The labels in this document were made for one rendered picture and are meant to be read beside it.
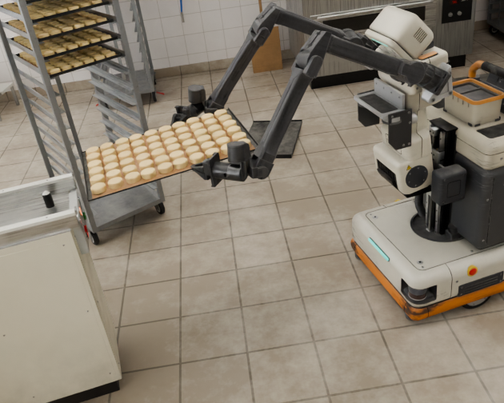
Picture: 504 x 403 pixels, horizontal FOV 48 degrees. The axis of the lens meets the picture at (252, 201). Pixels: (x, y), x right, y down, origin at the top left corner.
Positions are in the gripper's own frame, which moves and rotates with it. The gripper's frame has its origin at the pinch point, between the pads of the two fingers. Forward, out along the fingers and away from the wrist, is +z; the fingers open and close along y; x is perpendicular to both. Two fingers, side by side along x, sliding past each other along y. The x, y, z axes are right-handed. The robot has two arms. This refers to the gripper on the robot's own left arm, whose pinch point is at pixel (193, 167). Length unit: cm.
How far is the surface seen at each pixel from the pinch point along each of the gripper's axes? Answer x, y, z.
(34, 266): -39, 24, 48
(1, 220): -31, 13, 69
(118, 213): 68, 83, 116
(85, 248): -23, 26, 39
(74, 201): -12, 14, 50
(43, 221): -32, 8, 43
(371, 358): 25, 101, -50
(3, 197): -22, 9, 74
